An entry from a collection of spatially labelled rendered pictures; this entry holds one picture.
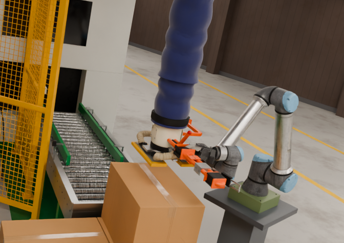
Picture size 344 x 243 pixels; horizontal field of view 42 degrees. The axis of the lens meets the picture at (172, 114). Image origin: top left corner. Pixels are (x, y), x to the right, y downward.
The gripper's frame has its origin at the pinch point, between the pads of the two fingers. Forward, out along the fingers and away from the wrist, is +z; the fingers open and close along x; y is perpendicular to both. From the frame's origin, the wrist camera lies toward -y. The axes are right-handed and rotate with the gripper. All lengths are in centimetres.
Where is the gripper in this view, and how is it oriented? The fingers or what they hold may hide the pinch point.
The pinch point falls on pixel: (186, 153)
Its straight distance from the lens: 243.8
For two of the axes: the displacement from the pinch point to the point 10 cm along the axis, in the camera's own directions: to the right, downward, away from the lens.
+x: 2.0, -9.5, -2.6
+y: -4.0, -3.2, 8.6
